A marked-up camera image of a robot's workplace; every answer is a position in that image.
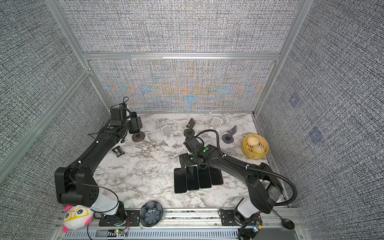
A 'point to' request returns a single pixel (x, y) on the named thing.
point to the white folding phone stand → (216, 123)
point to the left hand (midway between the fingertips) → (133, 120)
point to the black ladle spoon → (286, 223)
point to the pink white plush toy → (76, 217)
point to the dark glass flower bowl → (150, 213)
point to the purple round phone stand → (228, 138)
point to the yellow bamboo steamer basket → (255, 147)
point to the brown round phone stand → (137, 137)
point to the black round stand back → (189, 132)
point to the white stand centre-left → (169, 138)
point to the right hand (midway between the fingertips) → (186, 159)
